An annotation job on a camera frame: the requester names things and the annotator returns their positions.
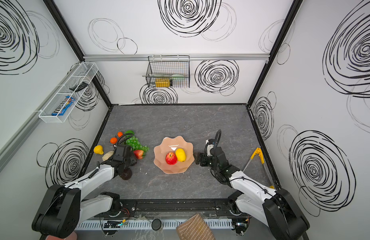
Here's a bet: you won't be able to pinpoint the yellow fake lemon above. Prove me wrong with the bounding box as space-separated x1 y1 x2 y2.
175 148 187 162

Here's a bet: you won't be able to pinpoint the pink wavy fruit bowl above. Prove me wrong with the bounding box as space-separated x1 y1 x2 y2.
153 136 195 174

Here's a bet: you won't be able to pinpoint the red fake apple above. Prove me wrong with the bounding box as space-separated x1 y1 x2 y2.
165 152 178 165

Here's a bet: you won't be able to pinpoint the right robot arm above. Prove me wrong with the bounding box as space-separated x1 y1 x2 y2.
196 139 310 240

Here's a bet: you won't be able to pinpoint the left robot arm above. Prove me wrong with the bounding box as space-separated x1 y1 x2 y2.
31 144 137 239

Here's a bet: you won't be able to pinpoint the dark fake avocado half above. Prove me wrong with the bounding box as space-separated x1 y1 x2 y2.
119 168 132 181

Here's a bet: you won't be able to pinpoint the red fake strawberry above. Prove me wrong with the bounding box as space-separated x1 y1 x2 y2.
133 150 145 160

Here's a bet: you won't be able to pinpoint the green fake grapes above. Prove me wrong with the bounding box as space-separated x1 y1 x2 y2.
126 136 149 153

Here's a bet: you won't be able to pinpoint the yellow fake pear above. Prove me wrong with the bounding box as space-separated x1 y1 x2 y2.
93 145 104 155

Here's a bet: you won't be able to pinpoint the green fake lime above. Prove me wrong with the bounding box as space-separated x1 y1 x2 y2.
124 130 134 135

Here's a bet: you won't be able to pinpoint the striped brown cloth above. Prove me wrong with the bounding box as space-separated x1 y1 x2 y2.
176 214 216 240

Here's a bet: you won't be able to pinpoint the blue candy packet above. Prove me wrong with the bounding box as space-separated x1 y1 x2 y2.
51 96 75 116

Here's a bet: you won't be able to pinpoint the black remote control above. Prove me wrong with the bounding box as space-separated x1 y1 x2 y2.
69 82 88 93

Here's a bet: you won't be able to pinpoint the yellow sponge in basket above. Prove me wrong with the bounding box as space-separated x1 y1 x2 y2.
155 78 171 88

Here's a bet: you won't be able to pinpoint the green item in basket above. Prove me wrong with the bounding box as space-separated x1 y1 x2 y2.
145 74 187 80

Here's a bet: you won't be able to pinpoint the pink cup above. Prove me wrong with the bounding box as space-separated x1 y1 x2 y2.
46 232 78 240

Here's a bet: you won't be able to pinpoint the yellow handled tongs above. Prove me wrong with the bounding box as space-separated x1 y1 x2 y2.
242 148 276 189

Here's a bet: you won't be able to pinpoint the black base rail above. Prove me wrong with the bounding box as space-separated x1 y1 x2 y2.
106 197 249 217

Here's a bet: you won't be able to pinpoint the white slotted cable duct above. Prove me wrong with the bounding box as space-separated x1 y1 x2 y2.
75 219 233 231

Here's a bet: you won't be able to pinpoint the white wire wall shelf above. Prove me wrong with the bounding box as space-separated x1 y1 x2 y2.
38 62 98 124

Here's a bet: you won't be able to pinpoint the black wire wall basket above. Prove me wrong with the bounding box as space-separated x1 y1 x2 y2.
142 55 191 88

